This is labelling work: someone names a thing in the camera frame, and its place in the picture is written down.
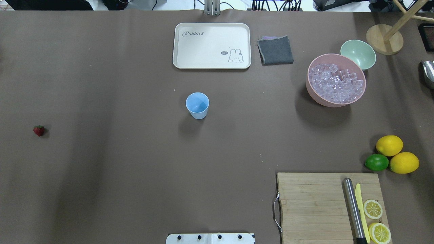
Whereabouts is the light blue cup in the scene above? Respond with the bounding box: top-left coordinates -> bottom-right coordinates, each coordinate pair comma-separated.
185,92 -> 210,120

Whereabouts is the clear ice cubes pile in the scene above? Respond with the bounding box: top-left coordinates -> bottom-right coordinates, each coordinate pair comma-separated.
308,63 -> 366,104

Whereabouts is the cream rabbit tray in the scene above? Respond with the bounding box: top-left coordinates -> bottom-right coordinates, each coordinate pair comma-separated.
172,23 -> 251,69

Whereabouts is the grey folded cloth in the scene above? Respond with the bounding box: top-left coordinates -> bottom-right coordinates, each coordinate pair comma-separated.
257,36 -> 294,65

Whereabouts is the pink bowl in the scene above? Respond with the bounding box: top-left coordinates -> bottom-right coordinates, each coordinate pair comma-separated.
306,54 -> 366,107

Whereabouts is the wooden cutting board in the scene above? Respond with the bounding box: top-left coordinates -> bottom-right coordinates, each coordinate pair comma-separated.
276,172 -> 385,244

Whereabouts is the green bowl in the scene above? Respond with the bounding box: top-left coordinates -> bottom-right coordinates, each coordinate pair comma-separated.
340,40 -> 376,70

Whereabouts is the green lime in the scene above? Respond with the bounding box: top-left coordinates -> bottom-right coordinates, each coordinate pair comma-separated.
364,154 -> 390,171

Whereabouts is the yellow lemon upper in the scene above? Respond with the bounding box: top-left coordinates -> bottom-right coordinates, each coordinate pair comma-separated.
375,135 -> 403,157

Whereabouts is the yellow lemon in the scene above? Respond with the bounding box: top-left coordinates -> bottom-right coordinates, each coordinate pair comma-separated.
389,152 -> 420,174
375,135 -> 403,157

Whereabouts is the red strawberry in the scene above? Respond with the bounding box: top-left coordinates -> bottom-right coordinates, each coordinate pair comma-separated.
33,125 -> 45,137

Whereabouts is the lemon slice upper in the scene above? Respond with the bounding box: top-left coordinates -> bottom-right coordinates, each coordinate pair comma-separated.
363,199 -> 384,220

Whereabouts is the lemon slice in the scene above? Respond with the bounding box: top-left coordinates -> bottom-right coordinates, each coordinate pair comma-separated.
368,223 -> 392,244
363,199 -> 384,220

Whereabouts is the wooden mug tree stand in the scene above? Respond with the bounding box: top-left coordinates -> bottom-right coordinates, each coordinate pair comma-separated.
366,0 -> 434,55

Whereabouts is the yellow lemon lower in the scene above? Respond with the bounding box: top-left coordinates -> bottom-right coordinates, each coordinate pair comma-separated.
389,152 -> 420,174

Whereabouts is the lemon slice lower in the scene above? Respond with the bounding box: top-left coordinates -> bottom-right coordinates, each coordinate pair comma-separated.
368,223 -> 392,244

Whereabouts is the steel pot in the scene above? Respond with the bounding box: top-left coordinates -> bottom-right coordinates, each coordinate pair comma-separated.
421,61 -> 434,90

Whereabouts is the aluminium camera post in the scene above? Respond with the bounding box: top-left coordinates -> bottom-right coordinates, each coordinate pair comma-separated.
203,0 -> 221,16

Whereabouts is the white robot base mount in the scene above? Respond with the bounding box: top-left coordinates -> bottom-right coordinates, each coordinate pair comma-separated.
165,233 -> 256,244

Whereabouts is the steel handled yellow knife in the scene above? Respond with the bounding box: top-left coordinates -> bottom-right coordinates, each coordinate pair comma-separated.
342,178 -> 368,244

